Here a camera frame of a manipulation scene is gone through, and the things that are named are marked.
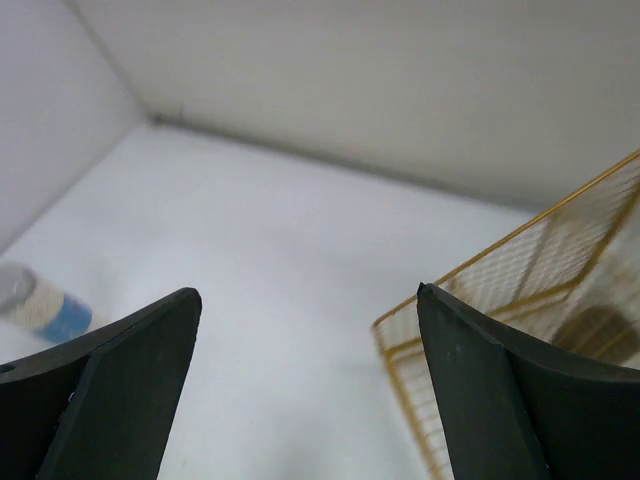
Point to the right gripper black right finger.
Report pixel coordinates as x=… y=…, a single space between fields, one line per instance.
x=515 y=407

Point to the short glass cruet gold spout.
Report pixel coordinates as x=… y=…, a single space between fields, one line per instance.
x=601 y=333

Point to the gold wire basket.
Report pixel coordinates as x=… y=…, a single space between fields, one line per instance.
x=581 y=252

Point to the white bottle blue label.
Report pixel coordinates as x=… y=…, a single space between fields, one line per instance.
x=33 y=303

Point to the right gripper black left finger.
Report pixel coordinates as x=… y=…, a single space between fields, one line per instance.
x=100 y=406

